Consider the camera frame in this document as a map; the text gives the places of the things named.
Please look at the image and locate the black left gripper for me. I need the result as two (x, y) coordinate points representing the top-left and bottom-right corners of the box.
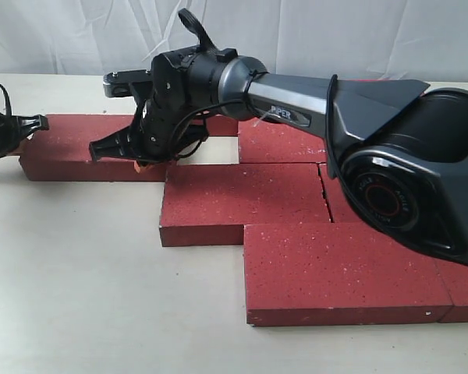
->
(0, 113), (49, 158)

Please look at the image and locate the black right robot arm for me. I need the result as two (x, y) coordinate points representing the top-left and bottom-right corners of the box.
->
(89, 46), (468, 266)

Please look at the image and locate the red brick third row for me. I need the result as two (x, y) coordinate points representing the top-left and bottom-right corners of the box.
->
(318, 163), (362, 223)

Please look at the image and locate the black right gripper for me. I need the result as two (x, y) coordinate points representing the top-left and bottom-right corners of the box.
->
(89, 46), (234, 172)

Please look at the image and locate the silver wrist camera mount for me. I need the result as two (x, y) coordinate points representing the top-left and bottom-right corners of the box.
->
(102, 69), (153, 99)

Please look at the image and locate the red brick front row right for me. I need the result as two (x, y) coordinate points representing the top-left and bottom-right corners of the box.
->
(435, 260), (468, 323)

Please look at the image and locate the red brick back row left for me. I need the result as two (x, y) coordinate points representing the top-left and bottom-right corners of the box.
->
(206, 115), (239, 137)

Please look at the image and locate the red brick front row left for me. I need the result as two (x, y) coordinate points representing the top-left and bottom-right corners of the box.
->
(243, 223), (453, 327)

